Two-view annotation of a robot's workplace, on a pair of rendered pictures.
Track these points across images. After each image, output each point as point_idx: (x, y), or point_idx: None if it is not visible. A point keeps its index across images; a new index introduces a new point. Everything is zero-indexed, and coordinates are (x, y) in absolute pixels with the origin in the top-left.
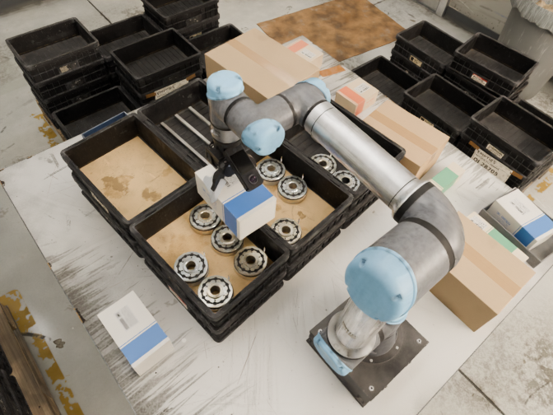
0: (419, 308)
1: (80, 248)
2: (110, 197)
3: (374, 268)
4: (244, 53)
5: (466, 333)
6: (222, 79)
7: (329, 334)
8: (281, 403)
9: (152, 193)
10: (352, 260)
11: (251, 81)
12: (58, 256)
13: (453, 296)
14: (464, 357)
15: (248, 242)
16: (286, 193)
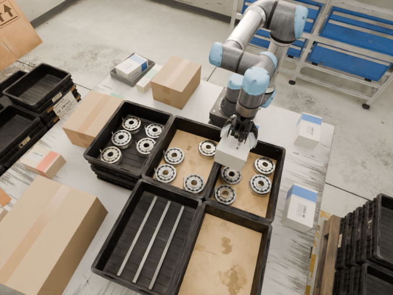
0: (200, 100)
1: (278, 291)
2: (245, 275)
3: (306, 13)
4: (24, 252)
5: (202, 85)
6: (259, 74)
7: (271, 90)
8: (275, 137)
9: (224, 244)
10: (300, 25)
11: (73, 223)
12: None
13: (193, 85)
14: (213, 84)
15: (223, 166)
16: (181, 156)
